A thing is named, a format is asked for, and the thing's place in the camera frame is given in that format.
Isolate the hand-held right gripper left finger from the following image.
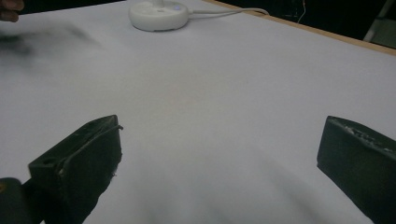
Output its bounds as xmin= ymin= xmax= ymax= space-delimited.
xmin=21 ymin=114 xmax=124 ymax=224

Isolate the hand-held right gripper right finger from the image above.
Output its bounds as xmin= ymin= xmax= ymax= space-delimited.
xmin=317 ymin=115 xmax=396 ymax=224

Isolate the metal stand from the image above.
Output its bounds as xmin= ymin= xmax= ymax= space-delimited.
xmin=362 ymin=0 xmax=396 ymax=43

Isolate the white round lamp base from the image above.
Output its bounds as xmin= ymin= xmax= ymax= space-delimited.
xmin=128 ymin=0 xmax=191 ymax=33

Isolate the white cable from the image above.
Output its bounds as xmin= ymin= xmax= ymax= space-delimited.
xmin=188 ymin=7 xmax=270 ymax=17

